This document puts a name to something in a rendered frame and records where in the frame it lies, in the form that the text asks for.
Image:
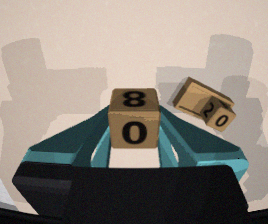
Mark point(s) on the tan wooden cube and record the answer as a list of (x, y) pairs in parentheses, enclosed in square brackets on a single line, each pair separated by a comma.
[(217, 114), (134, 118)]

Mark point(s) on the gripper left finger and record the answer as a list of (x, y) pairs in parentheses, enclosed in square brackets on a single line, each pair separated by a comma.
[(76, 144)]

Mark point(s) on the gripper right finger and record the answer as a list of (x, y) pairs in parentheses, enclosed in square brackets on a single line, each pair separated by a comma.
[(195, 146)]

